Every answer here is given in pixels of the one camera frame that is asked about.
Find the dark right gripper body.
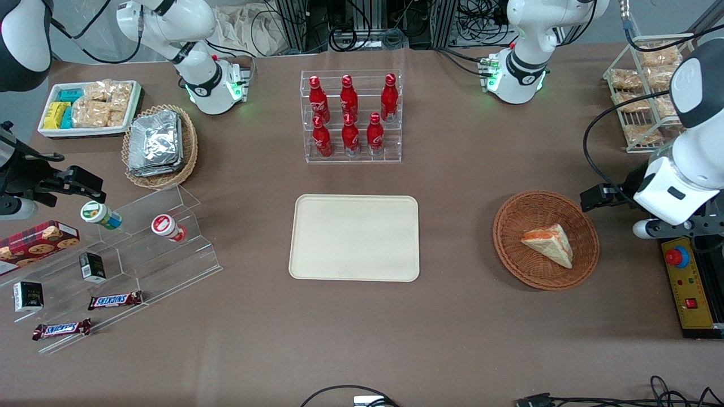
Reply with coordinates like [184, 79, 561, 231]
[0, 122, 64, 200]

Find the triangle sandwich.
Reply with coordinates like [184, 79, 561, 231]
[520, 224, 574, 269]

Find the white rectangular snack tray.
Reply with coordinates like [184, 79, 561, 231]
[37, 80, 143, 140]

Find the brown round wicker basket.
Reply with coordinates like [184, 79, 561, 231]
[493, 190, 600, 291]

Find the light oval wicker basket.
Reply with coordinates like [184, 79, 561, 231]
[121, 104, 199, 190]

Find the beige plastic serving tray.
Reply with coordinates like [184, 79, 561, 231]
[288, 194, 420, 282]

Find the green-lid yogurt cup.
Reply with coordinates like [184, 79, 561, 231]
[80, 200, 123, 231]

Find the red tartan cookie box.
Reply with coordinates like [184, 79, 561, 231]
[0, 220, 80, 276]

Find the clear-bagged pastry pack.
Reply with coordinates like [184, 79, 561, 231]
[609, 68, 643, 90]
[653, 96, 680, 119]
[624, 124, 663, 146]
[638, 45, 683, 68]
[645, 67, 678, 91]
[613, 92, 651, 112]

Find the yellow snack packet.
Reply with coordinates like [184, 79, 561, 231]
[44, 102, 72, 130]

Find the clear-bagged rice cracker pile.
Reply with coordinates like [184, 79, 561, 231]
[71, 80, 134, 128]

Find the silver foil pack stack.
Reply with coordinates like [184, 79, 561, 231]
[127, 110, 185, 177]

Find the small black carton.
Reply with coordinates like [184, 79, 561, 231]
[13, 280, 45, 313]
[79, 252, 107, 284]

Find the red-lid yogurt cup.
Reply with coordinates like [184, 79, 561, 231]
[150, 213, 188, 243]

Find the yellow emergency stop box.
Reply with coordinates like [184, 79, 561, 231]
[660, 237, 724, 340]

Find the clear acrylic step display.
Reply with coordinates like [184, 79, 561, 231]
[0, 184, 223, 355]

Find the brown snickers bar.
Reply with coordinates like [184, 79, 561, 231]
[32, 318, 93, 341]
[87, 291, 144, 311]

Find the beige cloth bag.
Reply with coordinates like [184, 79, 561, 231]
[212, 5, 290, 57]

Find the red cola bottle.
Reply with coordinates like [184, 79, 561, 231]
[366, 112, 385, 156]
[309, 76, 331, 123]
[380, 73, 399, 123]
[340, 75, 359, 119]
[342, 113, 361, 157]
[312, 116, 334, 158]

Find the clear acrylic bottle rack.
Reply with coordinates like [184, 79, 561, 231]
[300, 70, 403, 164]

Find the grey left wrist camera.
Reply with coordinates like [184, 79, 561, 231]
[632, 216, 724, 240]

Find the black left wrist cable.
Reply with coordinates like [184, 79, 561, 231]
[583, 89, 688, 211]

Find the white wire snack rack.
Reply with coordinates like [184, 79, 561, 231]
[602, 34, 702, 154]

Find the black cable with metal plug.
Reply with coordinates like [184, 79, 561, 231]
[619, 0, 724, 53]

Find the black connector with cable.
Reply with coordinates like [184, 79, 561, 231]
[514, 375, 724, 407]

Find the black looped table cable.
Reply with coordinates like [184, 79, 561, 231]
[299, 384, 401, 407]

